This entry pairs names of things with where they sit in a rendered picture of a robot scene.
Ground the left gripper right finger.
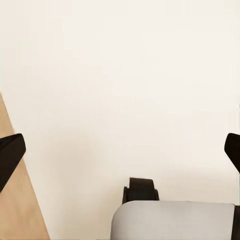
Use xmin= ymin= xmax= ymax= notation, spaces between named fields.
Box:
xmin=224 ymin=133 xmax=240 ymax=173

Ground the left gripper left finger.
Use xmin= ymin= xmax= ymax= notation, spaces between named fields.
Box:
xmin=0 ymin=133 xmax=26 ymax=192

